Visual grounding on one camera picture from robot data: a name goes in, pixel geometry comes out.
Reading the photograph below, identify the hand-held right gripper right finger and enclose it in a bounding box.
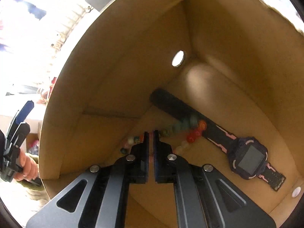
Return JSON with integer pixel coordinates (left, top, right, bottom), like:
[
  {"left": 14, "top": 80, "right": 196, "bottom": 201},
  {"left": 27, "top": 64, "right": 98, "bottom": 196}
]
[{"left": 153, "top": 130, "right": 277, "bottom": 228}]

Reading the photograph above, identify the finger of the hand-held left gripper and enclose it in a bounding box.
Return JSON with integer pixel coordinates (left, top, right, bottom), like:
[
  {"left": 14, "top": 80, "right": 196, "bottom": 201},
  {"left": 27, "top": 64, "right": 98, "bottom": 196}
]
[
  {"left": 4, "top": 122, "right": 31, "bottom": 155},
  {"left": 7, "top": 100, "right": 35, "bottom": 138}
]

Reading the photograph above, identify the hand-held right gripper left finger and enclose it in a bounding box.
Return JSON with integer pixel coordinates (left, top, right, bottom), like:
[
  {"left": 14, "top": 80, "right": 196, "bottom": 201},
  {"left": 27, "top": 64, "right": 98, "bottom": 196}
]
[{"left": 26, "top": 131, "right": 150, "bottom": 228}]

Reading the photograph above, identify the multicolour bead bracelet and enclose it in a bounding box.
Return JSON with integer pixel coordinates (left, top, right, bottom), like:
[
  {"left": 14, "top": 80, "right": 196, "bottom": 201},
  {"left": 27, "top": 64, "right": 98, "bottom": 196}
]
[{"left": 120, "top": 115, "right": 207, "bottom": 157}]

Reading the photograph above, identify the brown cardboard box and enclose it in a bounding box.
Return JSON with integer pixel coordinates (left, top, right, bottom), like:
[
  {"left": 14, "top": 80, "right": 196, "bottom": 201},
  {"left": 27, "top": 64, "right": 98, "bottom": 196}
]
[{"left": 38, "top": 0, "right": 304, "bottom": 228}]

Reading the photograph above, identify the person's left hand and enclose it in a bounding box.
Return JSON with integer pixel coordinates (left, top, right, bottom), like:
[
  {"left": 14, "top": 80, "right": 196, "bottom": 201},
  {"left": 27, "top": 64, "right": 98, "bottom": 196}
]
[{"left": 14, "top": 151, "right": 40, "bottom": 181}]

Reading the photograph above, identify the black watch with pink trim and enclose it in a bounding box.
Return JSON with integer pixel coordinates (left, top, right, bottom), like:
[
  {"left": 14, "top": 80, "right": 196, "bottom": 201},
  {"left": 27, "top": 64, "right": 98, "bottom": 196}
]
[{"left": 150, "top": 88, "right": 287, "bottom": 192}]

